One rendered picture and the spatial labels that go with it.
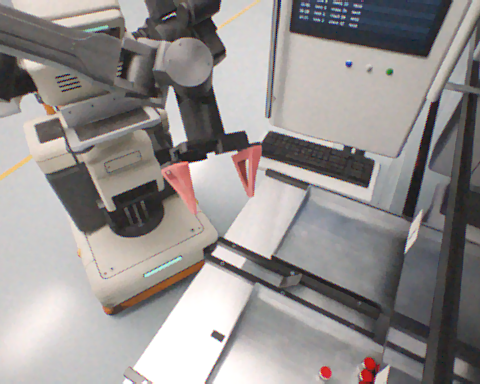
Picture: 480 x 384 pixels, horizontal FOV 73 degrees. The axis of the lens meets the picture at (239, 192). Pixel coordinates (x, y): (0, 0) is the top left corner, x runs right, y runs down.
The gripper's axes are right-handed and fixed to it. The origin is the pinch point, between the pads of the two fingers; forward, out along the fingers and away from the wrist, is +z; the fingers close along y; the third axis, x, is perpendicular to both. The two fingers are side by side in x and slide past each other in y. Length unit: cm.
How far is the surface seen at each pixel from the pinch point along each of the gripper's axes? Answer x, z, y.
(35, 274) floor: 163, 21, -42
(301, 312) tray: 13.4, 29.1, 17.5
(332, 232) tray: 20.0, 17.7, 37.5
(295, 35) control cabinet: 33, -40, 54
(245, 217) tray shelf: 33.6, 8.7, 20.9
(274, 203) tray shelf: 32.4, 7.4, 30.4
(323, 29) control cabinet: 25, -38, 57
